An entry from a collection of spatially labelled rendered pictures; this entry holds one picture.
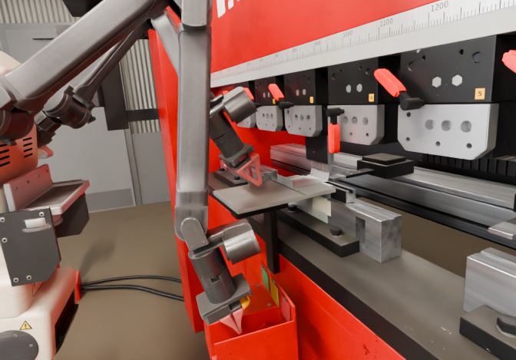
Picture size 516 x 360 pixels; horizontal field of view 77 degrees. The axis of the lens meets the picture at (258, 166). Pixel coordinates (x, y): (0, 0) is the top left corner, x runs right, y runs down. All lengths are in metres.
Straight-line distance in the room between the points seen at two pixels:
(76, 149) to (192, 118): 3.78
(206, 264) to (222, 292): 0.06
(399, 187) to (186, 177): 0.64
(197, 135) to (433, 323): 0.48
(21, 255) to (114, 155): 3.45
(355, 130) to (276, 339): 0.44
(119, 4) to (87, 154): 3.73
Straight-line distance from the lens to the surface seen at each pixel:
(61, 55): 0.63
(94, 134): 4.25
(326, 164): 0.87
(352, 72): 0.71
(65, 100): 1.04
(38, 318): 0.93
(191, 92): 0.58
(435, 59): 0.58
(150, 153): 4.23
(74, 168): 4.36
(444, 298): 0.68
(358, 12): 0.71
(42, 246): 0.83
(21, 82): 0.65
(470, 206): 0.90
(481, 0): 0.55
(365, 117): 0.68
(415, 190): 0.98
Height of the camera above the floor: 1.24
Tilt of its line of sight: 12 degrees down
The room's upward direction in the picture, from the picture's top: 4 degrees counter-clockwise
